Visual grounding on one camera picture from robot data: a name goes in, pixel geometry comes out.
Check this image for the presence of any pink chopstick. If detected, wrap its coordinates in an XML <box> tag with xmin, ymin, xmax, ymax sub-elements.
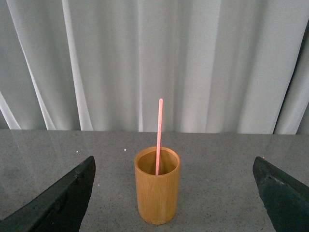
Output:
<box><xmin>155</xmin><ymin>99</ymin><xmax>163</xmax><ymax>175</ymax></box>

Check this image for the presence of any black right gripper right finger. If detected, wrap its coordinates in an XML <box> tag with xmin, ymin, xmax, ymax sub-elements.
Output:
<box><xmin>253</xmin><ymin>157</ymin><xmax>309</xmax><ymax>232</ymax></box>

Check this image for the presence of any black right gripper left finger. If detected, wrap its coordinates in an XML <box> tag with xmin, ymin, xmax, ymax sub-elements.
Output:
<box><xmin>0</xmin><ymin>156</ymin><xmax>95</xmax><ymax>232</ymax></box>

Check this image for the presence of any bamboo chopstick holder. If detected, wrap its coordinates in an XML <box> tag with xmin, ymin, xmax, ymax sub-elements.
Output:
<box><xmin>134</xmin><ymin>146</ymin><xmax>181</xmax><ymax>225</ymax></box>

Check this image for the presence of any white curtain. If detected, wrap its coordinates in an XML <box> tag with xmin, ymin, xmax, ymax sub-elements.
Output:
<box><xmin>0</xmin><ymin>0</ymin><xmax>309</xmax><ymax>134</ymax></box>

